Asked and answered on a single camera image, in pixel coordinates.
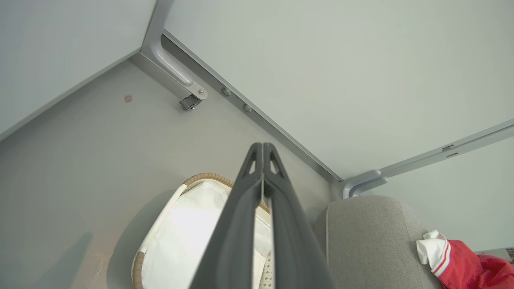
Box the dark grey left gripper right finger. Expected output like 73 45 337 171
263 142 336 289

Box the white wicker-rimmed laundry basket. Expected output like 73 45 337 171
132 173 277 289

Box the long grey partition foot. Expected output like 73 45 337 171
141 28 208 101

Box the grey partition corner post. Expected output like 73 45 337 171
141 0 175 53

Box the red and white garment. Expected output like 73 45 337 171
416 230 514 289

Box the short grey partition foot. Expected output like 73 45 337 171
339 169 382 199
349 177 388 198

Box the grey partition bottom rail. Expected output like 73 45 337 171
163 29 344 183

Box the black caster wheel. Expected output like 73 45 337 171
179 94 201 111

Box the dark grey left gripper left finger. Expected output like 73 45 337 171
190 142 264 289

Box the white fabric basket liner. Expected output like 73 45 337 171
143 180 274 289

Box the grey fabric sofa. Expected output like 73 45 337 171
314 195 443 289

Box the grey side partition rail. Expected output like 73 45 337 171
379 119 514 178

